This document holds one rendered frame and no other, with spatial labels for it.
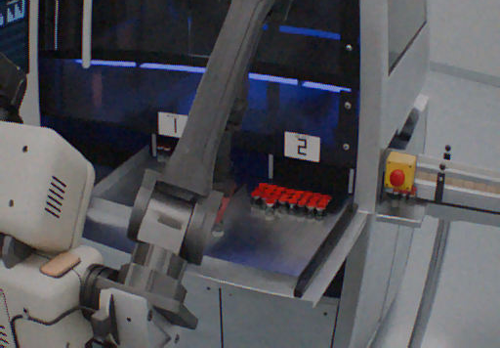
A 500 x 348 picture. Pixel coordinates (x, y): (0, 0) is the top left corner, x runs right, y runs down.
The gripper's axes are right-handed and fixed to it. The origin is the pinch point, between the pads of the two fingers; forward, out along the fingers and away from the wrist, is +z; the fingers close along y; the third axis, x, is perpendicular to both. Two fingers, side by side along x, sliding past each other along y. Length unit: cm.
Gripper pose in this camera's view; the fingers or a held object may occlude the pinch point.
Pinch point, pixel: (217, 216)
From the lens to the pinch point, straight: 145.7
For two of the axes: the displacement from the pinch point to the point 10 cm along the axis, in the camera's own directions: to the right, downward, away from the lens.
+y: 1.8, -4.1, 8.9
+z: -0.1, 9.1, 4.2
